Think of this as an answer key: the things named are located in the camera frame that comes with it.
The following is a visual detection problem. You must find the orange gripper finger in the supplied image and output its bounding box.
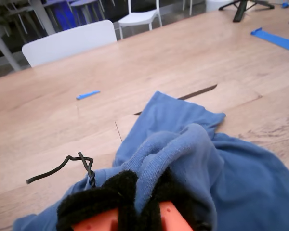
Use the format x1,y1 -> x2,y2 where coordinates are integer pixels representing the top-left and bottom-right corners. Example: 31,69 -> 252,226
56,170 -> 141,231
144,169 -> 212,231

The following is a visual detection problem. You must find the blue printed T-shirt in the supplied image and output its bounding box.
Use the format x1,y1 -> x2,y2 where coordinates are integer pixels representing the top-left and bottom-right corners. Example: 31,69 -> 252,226
13,90 -> 289,231

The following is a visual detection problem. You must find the small blue tape piece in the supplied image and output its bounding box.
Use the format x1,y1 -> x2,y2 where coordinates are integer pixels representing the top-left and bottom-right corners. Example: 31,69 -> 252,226
76,90 -> 101,101

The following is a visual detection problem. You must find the white flat-back chair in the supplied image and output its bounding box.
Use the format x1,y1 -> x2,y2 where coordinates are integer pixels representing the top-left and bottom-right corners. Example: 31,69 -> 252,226
21,19 -> 118,68

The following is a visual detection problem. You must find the long blue tape strip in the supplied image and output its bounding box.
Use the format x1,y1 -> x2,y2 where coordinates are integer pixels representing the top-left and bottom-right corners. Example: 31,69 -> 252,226
250,26 -> 289,55

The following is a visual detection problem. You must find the black tabletop tripod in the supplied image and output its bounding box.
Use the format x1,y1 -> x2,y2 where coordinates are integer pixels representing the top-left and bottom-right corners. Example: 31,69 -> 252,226
218,0 -> 275,23

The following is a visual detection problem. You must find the white cylindrical container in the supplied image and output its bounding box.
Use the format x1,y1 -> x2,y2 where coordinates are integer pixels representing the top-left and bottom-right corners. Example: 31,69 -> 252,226
205,0 -> 234,13

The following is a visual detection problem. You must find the black twist wire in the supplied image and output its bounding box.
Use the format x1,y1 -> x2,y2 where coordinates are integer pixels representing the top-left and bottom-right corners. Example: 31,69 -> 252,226
26,151 -> 97,188

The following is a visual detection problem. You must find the wooden cable hatch lid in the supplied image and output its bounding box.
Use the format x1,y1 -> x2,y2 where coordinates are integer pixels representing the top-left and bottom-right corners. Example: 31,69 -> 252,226
115,79 -> 263,145

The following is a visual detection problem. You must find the grey metal post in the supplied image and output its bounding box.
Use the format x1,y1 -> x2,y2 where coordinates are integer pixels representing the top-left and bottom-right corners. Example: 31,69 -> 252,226
0,19 -> 22,72

